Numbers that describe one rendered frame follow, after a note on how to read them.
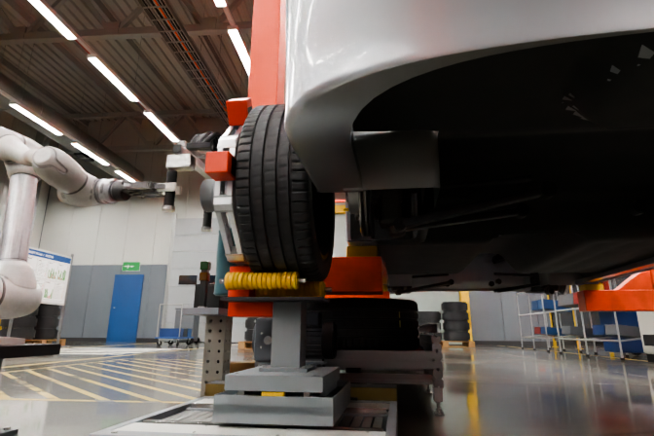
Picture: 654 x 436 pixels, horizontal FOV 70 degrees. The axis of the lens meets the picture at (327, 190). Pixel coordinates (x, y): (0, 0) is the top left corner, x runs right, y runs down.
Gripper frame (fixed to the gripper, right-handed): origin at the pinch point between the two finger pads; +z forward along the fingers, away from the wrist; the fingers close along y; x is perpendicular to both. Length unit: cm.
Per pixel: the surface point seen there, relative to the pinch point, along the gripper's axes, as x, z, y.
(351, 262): -17, 58, -65
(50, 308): -3, -697, -830
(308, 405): -68, 52, 3
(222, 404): -69, 26, 3
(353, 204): -3, 64, -17
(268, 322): -44, 26, -44
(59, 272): 69, -624, -747
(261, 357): -58, 23, -44
